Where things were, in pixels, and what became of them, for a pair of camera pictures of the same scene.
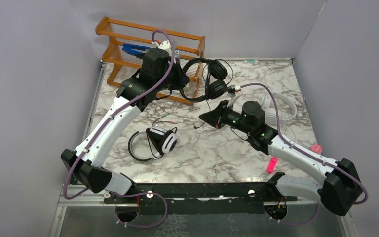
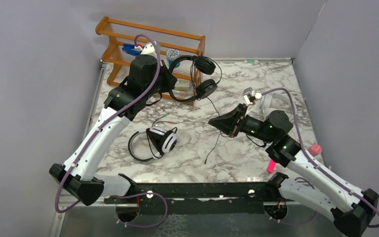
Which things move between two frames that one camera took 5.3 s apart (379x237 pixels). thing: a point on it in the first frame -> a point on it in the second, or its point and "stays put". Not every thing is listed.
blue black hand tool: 127,48 stays put
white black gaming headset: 160,141 stays put
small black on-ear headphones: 217,87 -> 202,65
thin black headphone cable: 208,61 -> 219,132
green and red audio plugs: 156,121 stays put
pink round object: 316,148 stays put
